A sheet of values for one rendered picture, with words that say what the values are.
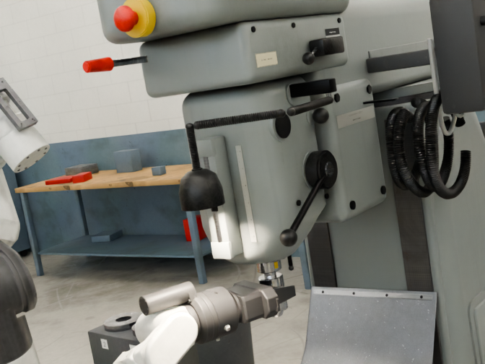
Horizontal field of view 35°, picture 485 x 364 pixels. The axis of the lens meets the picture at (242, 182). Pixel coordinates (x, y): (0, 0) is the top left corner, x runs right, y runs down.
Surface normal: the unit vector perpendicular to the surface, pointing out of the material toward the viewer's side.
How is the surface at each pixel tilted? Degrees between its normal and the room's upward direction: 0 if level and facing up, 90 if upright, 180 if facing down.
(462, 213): 89
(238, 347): 94
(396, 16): 90
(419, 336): 62
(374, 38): 90
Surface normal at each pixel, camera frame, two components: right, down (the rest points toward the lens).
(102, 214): -0.59, 0.22
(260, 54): 0.79, -0.04
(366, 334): -0.60, -0.26
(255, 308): 0.56, 0.03
